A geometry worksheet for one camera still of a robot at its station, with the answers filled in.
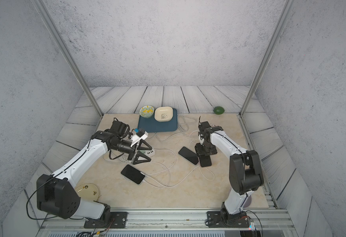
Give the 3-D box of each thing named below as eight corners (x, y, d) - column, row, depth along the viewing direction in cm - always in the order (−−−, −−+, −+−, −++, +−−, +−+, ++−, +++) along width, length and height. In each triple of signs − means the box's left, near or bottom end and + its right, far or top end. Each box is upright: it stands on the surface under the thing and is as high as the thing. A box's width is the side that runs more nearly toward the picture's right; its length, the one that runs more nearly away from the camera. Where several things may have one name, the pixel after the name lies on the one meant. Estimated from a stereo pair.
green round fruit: (214, 115, 124) (215, 110, 120) (213, 111, 127) (214, 106, 123) (223, 115, 124) (224, 110, 120) (222, 111, 127) (223, 106, 123)
